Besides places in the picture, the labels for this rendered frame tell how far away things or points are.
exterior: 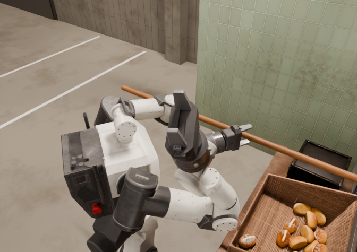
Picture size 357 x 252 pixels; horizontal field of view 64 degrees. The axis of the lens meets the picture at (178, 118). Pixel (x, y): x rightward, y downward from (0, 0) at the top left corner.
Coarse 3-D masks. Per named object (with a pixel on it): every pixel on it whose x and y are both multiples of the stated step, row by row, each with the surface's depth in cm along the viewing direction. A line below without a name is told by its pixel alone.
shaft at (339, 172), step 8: (128, 88) 162; (144, 96) 156; (152, 96) 155; (200, 120) 141; (208, 120) 138; (224, 128) 134; (248, 136) 129; (256, 136) 128; (264, 144) 126; (272, 144) 124; (280, 152) 123; (288, 152) 121; (296, 152) 120; (304, 160) 118; (312, 160) 117; (320, 168) 116; (328, 168) 114; (336, 168) 113; (344, 176) 111; (352, 176) 110
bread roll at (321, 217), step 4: (312, 208) 164; (316, 208) 163; (316, 212) 161; (320, 212) 160; (316, 216) 161; (320, 216) 159; (324, 216) 159; (320, 220) 159; (324, 220) 158; (320, 224) 160
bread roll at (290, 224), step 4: (288, 220) 158; (292, 220) 157; (284, 224) 159; (288, 224) 156; (292, 224) 156; (296, 224) 157; (284, 228) 158; (288, 228) 155; (292, 228) 155; (296, 228) 157
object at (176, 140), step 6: (168, 132) 49; (174, 132) 49; (180, 132) 50; (168, 138) 51; (174, 138) 51; (180, 138) 50; (174, 144) 53; (180, 144) 53; (186, 144) 53; (174, 150) 53; (180, 150) 53
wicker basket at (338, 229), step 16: (272, 176) 171; (272, 192) 178; (288, 192) 171; (304, 192) 164; (320, 192) 157; (336, 192) 152; (272, 208) 170; (288, 208) 170; (320, 208) 164; (336, 208) 157; (352, 208) 144; (240, 224) 146; (256, 224) 161; (272, 224) 162; (304, 224) 162; (336, 224) 151; (352, 224) 135; (272, 240) 154; (336, 240) 139
